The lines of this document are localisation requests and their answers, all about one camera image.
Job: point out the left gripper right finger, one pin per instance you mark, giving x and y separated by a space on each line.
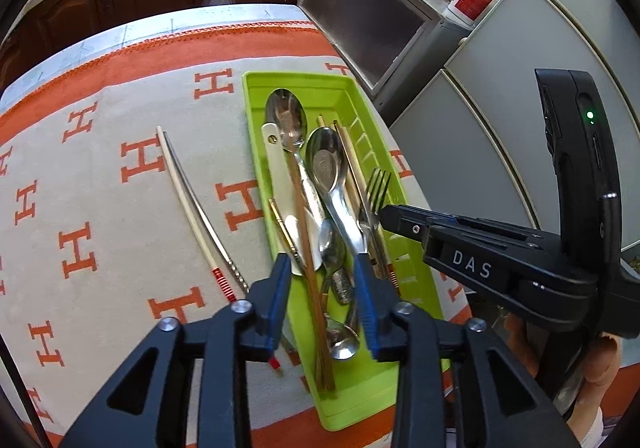
497 403

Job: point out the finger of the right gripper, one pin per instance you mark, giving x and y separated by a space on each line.
411 222

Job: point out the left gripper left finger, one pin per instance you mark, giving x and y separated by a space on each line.
146 401

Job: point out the steel fork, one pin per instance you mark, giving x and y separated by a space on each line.
372 199

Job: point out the large steel serving spoon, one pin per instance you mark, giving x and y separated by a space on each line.
327 166

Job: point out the gold metal pen-like utensil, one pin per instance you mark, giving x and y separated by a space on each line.
291 249

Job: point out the wooden-handled steel spoon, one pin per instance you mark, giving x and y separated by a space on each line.
342 336

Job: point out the white ceramic spoon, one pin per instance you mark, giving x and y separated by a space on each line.
283 191

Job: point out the steel teaspoon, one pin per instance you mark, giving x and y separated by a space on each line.
284 109

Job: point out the chopstick with red stripes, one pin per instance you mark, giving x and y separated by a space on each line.
392 277

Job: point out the person's right hand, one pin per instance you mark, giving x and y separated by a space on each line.
599 367

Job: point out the grey refrigerator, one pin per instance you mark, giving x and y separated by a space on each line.
473 139

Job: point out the lime green plastic tray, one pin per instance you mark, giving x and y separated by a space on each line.
363 386

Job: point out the stainless steel appliance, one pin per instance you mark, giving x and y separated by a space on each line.
394 47

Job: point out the orange grey H-pattern cloth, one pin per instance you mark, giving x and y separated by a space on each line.
95 248

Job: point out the red-labelled white jar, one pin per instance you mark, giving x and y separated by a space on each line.
469 11

